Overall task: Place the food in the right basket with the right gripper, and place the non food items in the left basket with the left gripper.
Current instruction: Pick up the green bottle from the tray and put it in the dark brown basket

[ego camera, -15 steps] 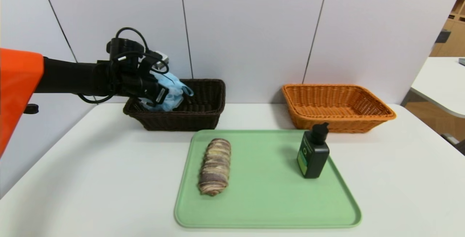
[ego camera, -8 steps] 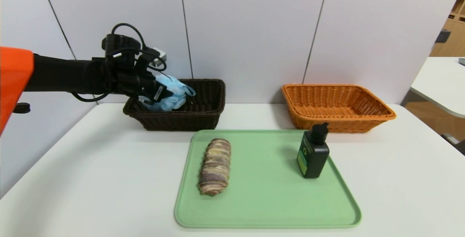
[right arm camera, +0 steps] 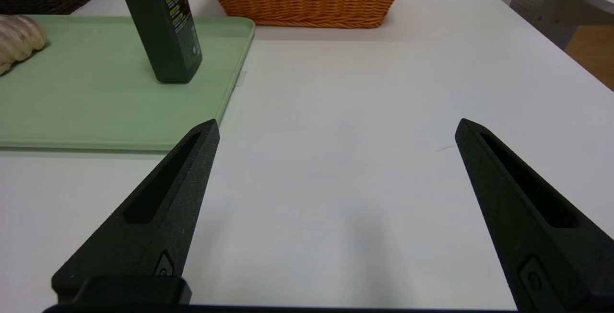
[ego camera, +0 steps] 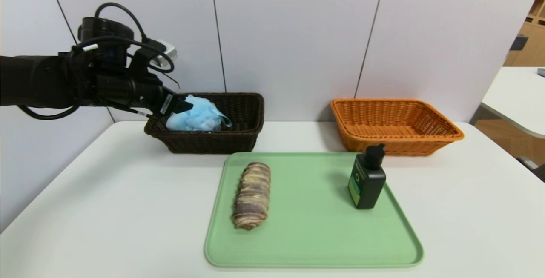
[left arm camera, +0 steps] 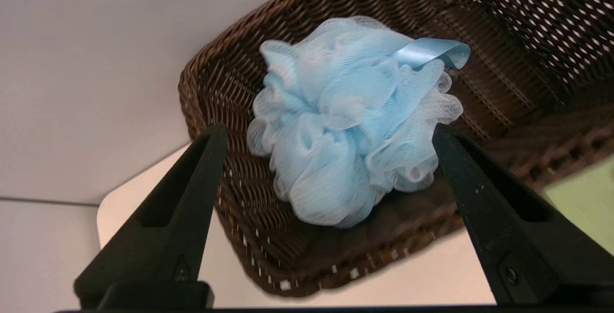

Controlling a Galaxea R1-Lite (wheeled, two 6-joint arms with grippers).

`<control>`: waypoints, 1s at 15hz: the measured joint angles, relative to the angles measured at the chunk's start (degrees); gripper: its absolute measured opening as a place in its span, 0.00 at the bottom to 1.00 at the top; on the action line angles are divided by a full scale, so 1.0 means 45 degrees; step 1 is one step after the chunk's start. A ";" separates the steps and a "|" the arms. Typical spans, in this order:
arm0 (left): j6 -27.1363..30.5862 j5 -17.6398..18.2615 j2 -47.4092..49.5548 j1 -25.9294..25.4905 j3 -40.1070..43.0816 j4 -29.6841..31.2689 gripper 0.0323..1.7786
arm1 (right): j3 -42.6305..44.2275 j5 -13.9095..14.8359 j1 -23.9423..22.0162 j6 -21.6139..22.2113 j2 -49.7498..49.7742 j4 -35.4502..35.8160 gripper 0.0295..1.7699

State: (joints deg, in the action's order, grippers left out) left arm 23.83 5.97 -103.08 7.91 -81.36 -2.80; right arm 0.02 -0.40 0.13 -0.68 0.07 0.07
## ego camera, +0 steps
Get orange wicker basket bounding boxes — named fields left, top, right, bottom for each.
left=330, top=98, right=465, bottom=157

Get white side table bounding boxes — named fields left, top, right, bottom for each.
left=481, top=67, right=545, bottom=139

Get light green plastic tray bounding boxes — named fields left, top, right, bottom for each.
left=204, top=152, right=425, bottom=269

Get light blue mesh bath sponge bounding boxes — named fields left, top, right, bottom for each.
left=166, top=95, right=232, bottom=132

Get striped brown bread roll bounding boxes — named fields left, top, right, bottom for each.
left=232, top=162, right=272, bottom=230

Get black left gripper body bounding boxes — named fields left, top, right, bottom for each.
left=130, top=78, right=179, bottom=118

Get dark green pump bottle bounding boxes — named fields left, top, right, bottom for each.
left=347, top=143, right=387, bottom=209

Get dark brown wicker basket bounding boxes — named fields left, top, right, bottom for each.
left=144, top=92, right=265, bottom=155

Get wooden cabinet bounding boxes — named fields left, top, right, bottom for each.
left=502, top=0, right=545, bottom=68

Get small grey box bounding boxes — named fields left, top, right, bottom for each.
left=509, top=34, right=528, bottom=52

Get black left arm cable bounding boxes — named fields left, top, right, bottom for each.
left=17, top=2, right=180, bottom=121

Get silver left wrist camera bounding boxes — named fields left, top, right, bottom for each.
left=149, top=40, right=178, bottom=68

